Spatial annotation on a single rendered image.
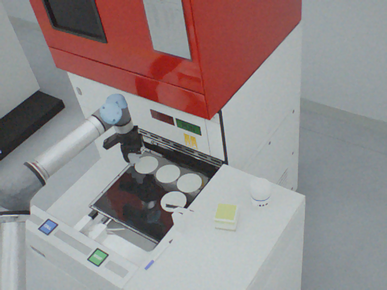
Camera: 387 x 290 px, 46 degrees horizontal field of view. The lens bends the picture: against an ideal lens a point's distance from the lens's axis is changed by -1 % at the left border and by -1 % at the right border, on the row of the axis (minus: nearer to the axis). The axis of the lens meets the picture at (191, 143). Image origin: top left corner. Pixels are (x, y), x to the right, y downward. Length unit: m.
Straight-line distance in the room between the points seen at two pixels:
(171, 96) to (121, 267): 0.62
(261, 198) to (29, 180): 0.76
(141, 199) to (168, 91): 0.46
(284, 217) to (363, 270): 1.12
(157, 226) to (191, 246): 0.21
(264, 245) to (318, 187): 1.47
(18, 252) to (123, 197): 0.49
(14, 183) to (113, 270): 0.44
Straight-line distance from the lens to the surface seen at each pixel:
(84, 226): 1.83
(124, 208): 1.84
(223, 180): 1.76
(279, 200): 1.69
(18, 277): 1.61
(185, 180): 1.87
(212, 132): 1.73
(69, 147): 1.53
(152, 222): 1.77
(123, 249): 1.75
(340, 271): 2.67
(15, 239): 1.60
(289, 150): 2.49
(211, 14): 1.46
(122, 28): 1.62
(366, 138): 3.34
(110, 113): 1.57
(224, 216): 1.57
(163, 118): 1.86
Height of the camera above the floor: 2.28
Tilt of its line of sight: 43 degrees down
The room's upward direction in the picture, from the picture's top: 11 degrees counter-clockwise
